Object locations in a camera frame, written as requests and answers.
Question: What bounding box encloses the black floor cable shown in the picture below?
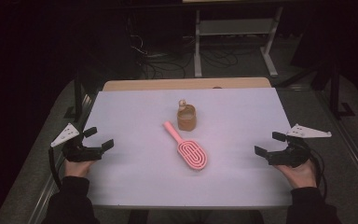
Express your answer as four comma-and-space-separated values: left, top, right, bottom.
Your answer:
130, 33, 188, 79
200, 46, 241, 68

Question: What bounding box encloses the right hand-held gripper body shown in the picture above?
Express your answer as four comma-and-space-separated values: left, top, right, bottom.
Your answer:
267, 123, 333, 169

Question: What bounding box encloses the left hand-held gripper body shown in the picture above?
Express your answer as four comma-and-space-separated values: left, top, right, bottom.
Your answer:
49, 122, 104, 163

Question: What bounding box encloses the right hand-held gripper cable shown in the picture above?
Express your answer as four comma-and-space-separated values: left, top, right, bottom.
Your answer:
307, 146, 328, 200

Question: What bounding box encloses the black metal stand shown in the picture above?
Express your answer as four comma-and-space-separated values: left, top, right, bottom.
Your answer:
328, 62, 356, 119

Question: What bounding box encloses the white table cover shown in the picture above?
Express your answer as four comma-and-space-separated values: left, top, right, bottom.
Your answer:
82, 87, 294, 209

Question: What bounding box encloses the hand-held gripper cable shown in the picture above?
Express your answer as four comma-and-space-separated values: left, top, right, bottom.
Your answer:
307, 146, 328, 200
48, 147, 63, 189

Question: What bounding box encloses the person's right hand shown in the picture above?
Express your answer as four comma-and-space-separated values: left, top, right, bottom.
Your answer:
274, 160, 319, 189

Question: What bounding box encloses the left hand-held gripper cable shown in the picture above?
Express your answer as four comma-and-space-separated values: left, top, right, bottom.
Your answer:
48, 147, 63, 189

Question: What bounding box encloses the white metal stand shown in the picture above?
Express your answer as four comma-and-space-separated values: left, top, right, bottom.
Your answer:
194, 6, 283, 78

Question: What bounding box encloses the brown cup with small figure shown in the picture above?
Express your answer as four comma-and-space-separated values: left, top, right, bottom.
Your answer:
176, 98, 198, 132

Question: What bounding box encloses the pink hairbrush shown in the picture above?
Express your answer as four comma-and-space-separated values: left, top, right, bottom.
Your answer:
162, 120, 209, 171

